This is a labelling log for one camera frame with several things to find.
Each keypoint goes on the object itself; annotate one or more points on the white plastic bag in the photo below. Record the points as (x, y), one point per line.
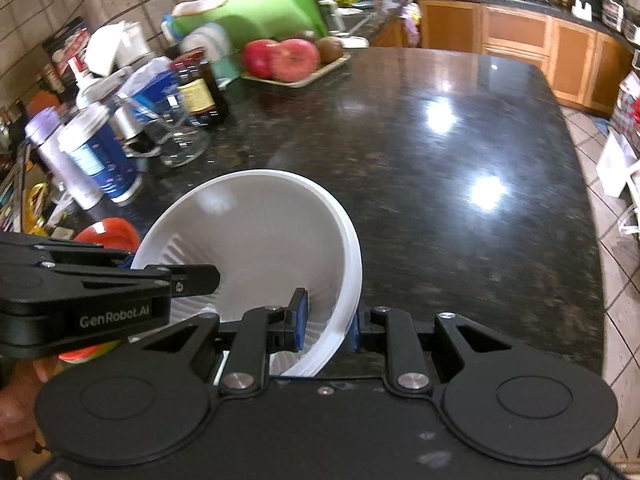
(107, 47)

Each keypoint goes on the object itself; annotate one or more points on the dark printed snack bag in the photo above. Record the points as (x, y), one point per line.
(65, 45)

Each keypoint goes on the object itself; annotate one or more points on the green cutting board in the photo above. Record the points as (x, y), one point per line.
(270, 10)

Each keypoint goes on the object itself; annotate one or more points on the orange plastic plate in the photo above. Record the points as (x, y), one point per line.
(107, 235)

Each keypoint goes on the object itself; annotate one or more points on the dark sauce jar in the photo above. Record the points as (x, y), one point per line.
(200, 95)

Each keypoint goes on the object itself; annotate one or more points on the brown kiwi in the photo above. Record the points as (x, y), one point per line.
(330, 50)

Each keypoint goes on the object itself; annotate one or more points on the clear plastic container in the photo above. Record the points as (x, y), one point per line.
(614, 14)

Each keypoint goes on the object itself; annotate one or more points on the red apple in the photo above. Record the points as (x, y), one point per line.
(297, 60)
(260, 60)

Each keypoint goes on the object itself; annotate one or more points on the red snack packets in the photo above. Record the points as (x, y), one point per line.
(627, 105)

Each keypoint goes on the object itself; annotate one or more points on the clear glass jug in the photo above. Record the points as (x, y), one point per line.
(180, 147)

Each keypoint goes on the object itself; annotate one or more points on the red cap spray bottle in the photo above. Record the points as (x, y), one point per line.
(82, 82)

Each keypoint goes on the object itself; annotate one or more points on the beige fruit tray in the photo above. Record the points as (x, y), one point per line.
(300, 83)

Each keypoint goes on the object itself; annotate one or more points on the white ribbed plastic bowl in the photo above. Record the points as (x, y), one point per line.
(250, 240)
(310, 355)
(352, 280)

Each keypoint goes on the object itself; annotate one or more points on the lilac water bottle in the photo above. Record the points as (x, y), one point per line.
(60, 160)

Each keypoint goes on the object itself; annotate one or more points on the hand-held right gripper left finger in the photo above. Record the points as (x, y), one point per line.
(300, 320)

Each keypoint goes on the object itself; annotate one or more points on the blue tissue pack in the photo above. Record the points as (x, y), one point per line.
(155, 90)

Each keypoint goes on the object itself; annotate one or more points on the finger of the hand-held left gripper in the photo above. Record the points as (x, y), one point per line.
(200, 280)
(112, 256)

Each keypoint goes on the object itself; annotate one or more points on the wooden base cabinet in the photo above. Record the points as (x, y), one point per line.
(515, 45)

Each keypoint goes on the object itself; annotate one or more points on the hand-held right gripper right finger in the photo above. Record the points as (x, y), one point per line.
(354, 332)

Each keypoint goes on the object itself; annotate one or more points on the blue paper cup white lid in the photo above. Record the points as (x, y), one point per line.
(102, 170)

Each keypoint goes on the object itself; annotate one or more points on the person's left hand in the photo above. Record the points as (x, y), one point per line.
(20, 410)

